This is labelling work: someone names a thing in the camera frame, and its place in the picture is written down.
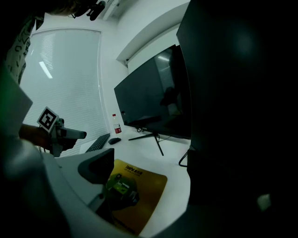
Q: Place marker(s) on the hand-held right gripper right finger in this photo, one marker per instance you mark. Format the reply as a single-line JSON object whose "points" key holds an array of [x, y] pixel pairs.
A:
{"points": [[232, 223]]}

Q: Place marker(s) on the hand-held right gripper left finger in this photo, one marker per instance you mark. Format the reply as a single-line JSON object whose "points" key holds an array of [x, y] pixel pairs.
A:
{"points": [[69, 197]]}

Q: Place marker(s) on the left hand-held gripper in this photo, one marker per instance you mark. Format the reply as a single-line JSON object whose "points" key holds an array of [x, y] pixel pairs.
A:
{"points": [[47, 118]]}

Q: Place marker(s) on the yellow printed mouse pad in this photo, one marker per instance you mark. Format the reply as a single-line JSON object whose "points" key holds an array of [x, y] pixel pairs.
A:
{"points": [[144, 193]]}

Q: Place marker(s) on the person's left forearm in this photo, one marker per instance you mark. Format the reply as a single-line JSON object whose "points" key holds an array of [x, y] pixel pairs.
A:
{"points": [[35, 136]]}

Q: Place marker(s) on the black computer mouse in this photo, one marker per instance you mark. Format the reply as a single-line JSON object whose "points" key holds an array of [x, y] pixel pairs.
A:
{"points": [[114, 140]]}

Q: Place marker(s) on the black keyboard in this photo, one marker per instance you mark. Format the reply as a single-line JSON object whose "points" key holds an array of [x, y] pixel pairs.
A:
{"points": [[99, 142]]}

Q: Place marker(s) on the clear bottle with red cap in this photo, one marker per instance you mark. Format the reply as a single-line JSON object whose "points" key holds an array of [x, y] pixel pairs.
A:
{"points": [[117, 126]]}

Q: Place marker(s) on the black monitor with thin-legged stand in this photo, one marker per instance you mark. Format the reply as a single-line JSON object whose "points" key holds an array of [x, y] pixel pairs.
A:
{"points": [[149, 97]]}

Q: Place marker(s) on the person's patterned shirt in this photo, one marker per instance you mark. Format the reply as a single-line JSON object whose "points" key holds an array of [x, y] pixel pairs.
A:
{"points": [[21, 51]]}

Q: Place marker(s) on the black head-worn camera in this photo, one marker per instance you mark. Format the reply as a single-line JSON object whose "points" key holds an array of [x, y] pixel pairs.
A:
{"points": [[95, 9]]}

